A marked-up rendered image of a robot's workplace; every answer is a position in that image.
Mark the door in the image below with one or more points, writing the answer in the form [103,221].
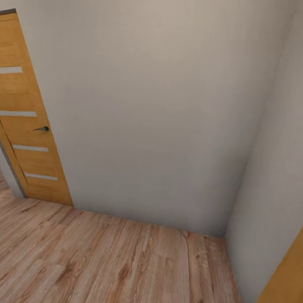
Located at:
[25,131]
[286,283]

